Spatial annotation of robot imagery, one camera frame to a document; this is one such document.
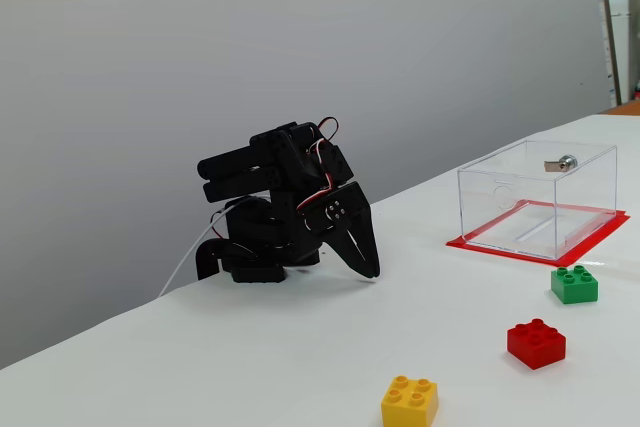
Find metal shelf post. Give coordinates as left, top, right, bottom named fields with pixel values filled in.
left=597, top=0, right=624, bottom=107

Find orange wooden table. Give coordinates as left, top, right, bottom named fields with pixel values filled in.
left=602, top=100, right=640, bottom=116

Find white cable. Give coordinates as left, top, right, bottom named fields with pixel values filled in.
left=158, top=195, right=261, bottom=299

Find black table clamp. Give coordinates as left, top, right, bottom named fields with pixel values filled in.
left=196, top=239, right=231, bottom=281

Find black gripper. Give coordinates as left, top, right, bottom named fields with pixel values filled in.
left=298, top=180, right=381, bottom=279

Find transparent plastic box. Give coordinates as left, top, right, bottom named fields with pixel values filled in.
left=457, top=139, right=619, bottom=261

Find yellow lego brick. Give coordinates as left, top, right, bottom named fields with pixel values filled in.
left=380, top=375, right=440, bottom=427

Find red white black servo wire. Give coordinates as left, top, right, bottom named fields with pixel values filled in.
left=296, top=139, right=335, bottom=216
left=317, top=116, right=341, bottom=142

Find red lego brick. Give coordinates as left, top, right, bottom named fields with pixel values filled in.
left=506, top=318, right=567, bottom=371

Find silver metal box lock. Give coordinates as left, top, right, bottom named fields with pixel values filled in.
left=543, top=154, right=579, bottom=174

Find green lego brick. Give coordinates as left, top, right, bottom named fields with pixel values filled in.
left=550, top=264, right=600, bottom=305

